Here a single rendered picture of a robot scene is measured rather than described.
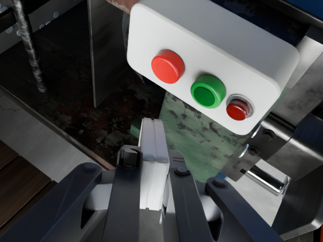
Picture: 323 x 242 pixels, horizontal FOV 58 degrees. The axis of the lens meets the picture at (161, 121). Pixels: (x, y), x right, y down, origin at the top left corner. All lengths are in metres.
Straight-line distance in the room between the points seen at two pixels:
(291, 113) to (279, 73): 0.29
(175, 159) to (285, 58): 0.12
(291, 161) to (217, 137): 0.14
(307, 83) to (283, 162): 0.16
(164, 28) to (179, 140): 0.34
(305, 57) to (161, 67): 0.13
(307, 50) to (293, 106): 0.22
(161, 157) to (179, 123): 0.36
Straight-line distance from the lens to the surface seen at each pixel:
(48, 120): 0.77
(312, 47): 0.29
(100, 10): 0.57
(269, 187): 0.72
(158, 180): 0.15
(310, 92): 0.48
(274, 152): 0.55
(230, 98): 0.24
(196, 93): 0.24
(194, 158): 0.57
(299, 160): 0.54
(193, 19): 0.24
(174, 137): 0.55
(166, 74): 0.25
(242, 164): 0.67
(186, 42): 0.23
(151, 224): 3.84
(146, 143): 0.17
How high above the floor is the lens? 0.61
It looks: 11 degrees down
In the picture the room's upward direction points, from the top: 123 degrees clockwise
